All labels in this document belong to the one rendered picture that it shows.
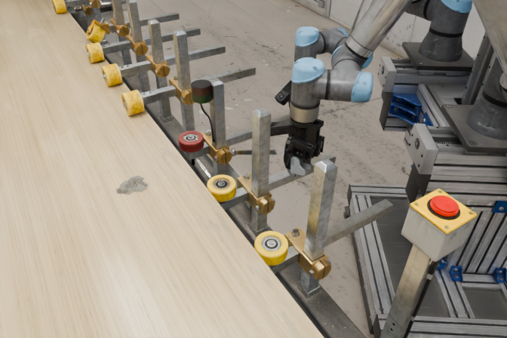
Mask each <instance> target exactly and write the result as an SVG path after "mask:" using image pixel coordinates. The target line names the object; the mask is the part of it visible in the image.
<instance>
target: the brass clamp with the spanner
mask: <svg viewBox="0 0 507 338"><path fill-rule="evenodd" d="M202 135H203V137H204V142H206V144H208V145H209V153H208V154H209V156H210V157H211V158H212V159H213V160H214V161H215V162H216V163H220V164H227V163H229V162H230V161H231V159H232V153H231V152H230V151H229V146H228V145H227V144H226V146H225V147H223V148H220V149H216V148H215V147H214V146H213V145H212V139H211V135H210V136H207V135H206V133H203V134H202Z"/></svg>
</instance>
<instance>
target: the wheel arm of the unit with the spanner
mask: <svg viewBox="0 0 507 338"><path fill-rule="evenodd" d="M287 120H290V114H288V115H284V116H282V117H279V118H275V119H272V120H271V122H278V121H287ZM249 139H252V126H251V127H248V128H245V129H242V130H239V131H236V132H233V133H230V134H227V135H226V144H227V145H228V146H232V145H235V144H237V143H241V142H243V141H245V140H249ZM208 153H209V145H208V144H206V142H204V147H203V148H202V149H201V150H199V151H197V152H185V155H186V157H187V158H188V159H189V160H192V159H194V158H198V157H201V156H203V155H206V154H208Z"/></svg>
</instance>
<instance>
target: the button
mask: <svg viewBox="0 0 507 338"><path fill-rule="evenodd" d="M430 205H431V208H432V210H433V211H435V212H436V213H437V214H440V215H442V216H446V217H451V216H455V215H456V214H457V213H458V211H459V205H458V204H457V203H456V202H455V201H454V200H453V199H452V198H450V197H447V196H444V195H437V196H435V197H433V198H432V200H431V202H430Z"/></svg>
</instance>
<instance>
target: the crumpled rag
mask: <svg viewBox="0 0 507 338"><path fill-rule="evenodd" d="M143 179H144V177H141V176H139V175H136V176H132V177H131V178H129V179H128V180H127V181H124V182H123V183H121V184H120V186H119V188H117V189H116V192H117V194H118V193H119V194H121V193H124V194H126V195H128V194H130V193H132V192H135V191H138V192H142V191H144V190H146V189H147V186H148V185H149V184H148V183H145V182H143Z"/></svg>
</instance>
